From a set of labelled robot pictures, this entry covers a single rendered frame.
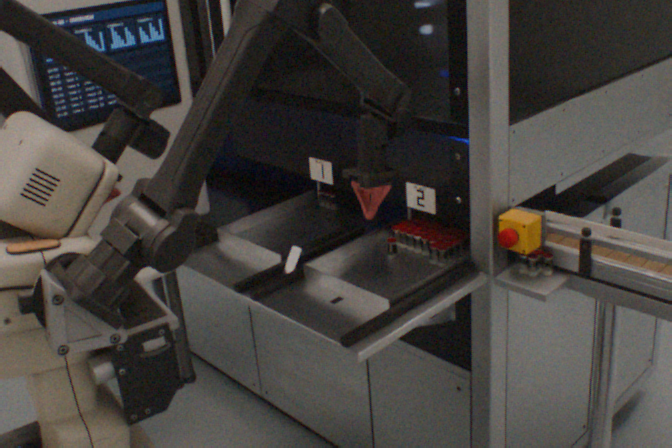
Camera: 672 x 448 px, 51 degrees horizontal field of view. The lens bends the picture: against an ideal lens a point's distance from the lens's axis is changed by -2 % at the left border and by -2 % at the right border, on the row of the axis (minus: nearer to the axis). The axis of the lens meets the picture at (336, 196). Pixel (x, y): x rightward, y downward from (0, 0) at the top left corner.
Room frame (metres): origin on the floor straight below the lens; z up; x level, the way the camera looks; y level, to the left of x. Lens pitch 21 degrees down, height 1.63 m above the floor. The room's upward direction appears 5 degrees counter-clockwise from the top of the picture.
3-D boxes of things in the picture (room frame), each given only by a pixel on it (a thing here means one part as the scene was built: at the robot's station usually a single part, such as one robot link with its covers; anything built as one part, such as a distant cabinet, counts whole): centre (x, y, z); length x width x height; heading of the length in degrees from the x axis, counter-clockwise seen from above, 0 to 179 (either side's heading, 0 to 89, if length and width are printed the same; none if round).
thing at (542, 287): (1.38, -0.42, 0.87); 0.14 x 0.13 x 0.02; 132
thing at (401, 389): (2.49, -0.01, 0.44); 2.06 x 1.00 x 0.88; 42
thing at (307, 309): (1.55, 0.04, 0.87); 0.70 x 0.48 x 0.02; 42
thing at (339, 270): (1.47, -0.13, 0.90); 0.34 x 0.26 x 0.04; 132
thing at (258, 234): (1.73, 0.10, 0.90); 0.34 x 0.26 x 0.04; 132
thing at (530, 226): (1.37, -0.38, 1.00); 0.08 x 0.07 x 0.07; 132
